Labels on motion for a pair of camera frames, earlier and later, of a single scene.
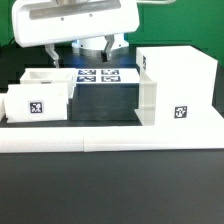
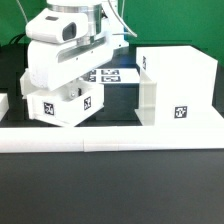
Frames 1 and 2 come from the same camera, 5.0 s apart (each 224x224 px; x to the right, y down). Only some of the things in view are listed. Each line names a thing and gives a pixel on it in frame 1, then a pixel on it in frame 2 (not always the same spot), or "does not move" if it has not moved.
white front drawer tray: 42,102 → 68,105
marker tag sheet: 107,75 does not move
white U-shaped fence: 34,138 does not move
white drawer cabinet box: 177,87 does not move
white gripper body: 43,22 → 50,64
